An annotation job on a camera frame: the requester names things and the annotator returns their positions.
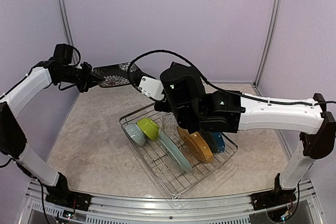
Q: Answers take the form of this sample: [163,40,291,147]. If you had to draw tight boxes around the metal wire dish rack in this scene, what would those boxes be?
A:
[119,104,238,198]

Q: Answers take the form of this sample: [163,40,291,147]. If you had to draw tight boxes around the right frame post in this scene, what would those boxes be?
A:
[254,0,281,88]

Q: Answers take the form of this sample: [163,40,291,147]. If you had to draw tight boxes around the left frame post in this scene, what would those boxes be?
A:
[57,0,74,46]

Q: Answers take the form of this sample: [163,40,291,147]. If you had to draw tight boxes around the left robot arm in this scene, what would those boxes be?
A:
[1,59,103,206]

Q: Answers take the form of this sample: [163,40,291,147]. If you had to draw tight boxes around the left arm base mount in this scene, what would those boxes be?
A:
[45,173,92,211]

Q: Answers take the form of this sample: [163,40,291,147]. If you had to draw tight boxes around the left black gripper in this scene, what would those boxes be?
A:
[57,61,104,92]

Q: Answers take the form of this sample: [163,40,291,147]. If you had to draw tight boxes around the green bowl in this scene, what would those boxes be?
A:
[136,118,159,141]

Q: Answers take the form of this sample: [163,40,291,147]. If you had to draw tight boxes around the yellow polka dot plate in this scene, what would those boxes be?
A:
[176,126,214,163]

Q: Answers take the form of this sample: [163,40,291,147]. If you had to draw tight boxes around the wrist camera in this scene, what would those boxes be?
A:
[138,76,164,101]
[53,44,73,65]

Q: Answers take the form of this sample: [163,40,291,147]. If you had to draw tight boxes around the grey striped bowl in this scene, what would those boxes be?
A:
[124,123,146,147]

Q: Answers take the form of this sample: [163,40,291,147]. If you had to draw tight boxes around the light teal round plate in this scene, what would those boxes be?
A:
[158,131,194,174]

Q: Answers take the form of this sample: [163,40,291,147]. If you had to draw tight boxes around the aluminium front rail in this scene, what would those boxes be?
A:
[25,179,323,224]

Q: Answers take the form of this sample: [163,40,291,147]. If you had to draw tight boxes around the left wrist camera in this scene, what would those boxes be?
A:
[53,44,73,65]

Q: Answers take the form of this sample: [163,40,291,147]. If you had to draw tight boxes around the blue polka dot plate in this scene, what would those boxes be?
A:
[212,133,226,153]

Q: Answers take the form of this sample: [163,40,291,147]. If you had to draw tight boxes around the clear glass near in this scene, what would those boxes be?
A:
[162,113,176,133]

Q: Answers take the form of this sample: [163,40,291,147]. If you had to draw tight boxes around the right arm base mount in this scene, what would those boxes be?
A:
[251,173,297,211]

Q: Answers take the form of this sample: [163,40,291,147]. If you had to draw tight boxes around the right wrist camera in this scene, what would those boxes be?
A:
[138,76,164,101]

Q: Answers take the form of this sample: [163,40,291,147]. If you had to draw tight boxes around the frame post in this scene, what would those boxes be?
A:
[57,0,74,46]
[254,0,281,88]

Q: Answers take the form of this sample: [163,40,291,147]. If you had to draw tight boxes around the black floral square plate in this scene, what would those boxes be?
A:
[93,62,151,88]

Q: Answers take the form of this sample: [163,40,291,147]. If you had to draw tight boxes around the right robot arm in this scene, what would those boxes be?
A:
[156,63,335,205]

